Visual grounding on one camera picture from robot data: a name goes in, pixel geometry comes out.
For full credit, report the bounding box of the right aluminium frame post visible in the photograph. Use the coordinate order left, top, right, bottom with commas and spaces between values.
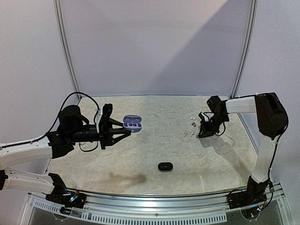
229, 0, 257, 98

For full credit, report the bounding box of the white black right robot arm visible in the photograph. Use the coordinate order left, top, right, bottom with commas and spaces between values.
198, 92, 289, 212

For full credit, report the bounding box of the black earbud charging case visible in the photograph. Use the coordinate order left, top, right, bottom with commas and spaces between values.
157, 162, 173, 173

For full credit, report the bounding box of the left aluminium frame post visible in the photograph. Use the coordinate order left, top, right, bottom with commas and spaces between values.
53, 0, 80, 92

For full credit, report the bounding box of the aluminium frame post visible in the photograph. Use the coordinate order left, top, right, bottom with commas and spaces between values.
53, 0, 80, 92
229, 0, 257, 98

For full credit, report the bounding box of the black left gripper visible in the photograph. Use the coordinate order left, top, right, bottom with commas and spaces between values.
68, 118, 130, 150

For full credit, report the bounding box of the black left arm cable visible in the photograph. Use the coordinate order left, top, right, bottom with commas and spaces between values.
45, 91, 101, 152

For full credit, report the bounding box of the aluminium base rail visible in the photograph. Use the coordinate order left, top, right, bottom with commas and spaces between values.
19, 182, 294, 225

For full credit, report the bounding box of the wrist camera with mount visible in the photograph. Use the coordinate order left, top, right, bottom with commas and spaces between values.
198, 112, 210, 122
94, 103, 113, 134

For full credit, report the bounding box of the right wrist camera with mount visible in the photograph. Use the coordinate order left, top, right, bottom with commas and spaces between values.
198, 112, 210, 122

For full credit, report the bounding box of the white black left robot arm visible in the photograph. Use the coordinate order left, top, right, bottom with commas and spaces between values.
0, 104, 131, 209

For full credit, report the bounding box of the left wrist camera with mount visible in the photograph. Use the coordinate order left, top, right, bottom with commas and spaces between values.
94, 103, 113, 134

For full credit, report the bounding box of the purple earbud charging case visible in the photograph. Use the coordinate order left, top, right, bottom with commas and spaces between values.
123, 115, 142, 133

